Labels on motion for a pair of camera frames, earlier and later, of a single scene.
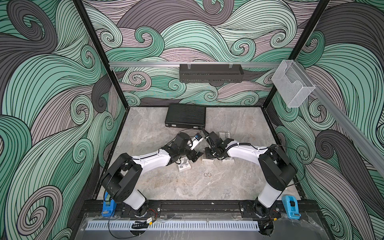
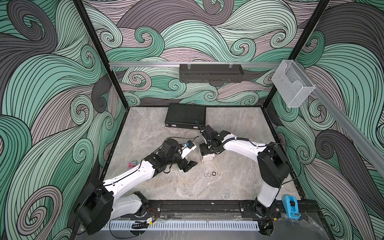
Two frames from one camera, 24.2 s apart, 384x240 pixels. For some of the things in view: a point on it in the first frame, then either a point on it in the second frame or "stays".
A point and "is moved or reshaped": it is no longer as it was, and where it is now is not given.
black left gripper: x=190 y=156 -> x=187 y=166
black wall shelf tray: x=211 y=73 stays
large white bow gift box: x=228 y=160 is moved or reshaped
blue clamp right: x=291 y=205 stays
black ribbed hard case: x=186 y=116 stays
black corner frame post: x=82 y=9 stays
